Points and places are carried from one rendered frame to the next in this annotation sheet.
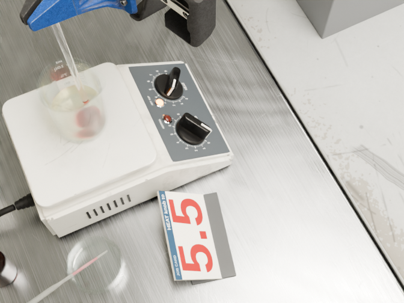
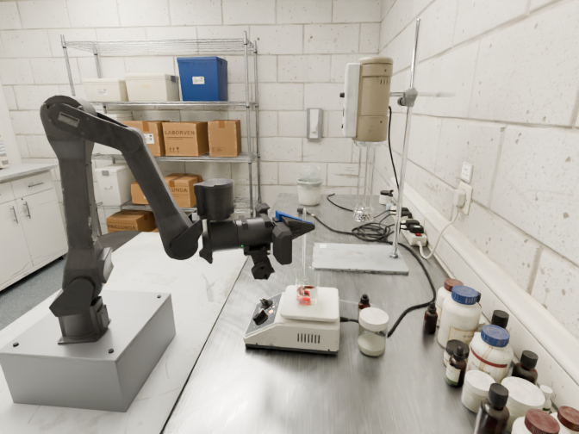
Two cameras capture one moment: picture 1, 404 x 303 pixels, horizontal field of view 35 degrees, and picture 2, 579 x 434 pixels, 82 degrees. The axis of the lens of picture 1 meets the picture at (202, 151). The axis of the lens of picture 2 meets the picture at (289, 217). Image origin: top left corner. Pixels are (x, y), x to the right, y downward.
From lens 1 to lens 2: 93 cm
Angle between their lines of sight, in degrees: 92
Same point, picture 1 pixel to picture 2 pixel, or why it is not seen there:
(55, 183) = (327, 291)
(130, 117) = (288, 296)
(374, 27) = not seen: hidden behind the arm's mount
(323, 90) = (199, 319)
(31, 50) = (311, 394)
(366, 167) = (214, 296)
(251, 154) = (246, 313)
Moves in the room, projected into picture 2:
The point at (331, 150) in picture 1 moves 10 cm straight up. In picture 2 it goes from (220, 304) to (217, 269)
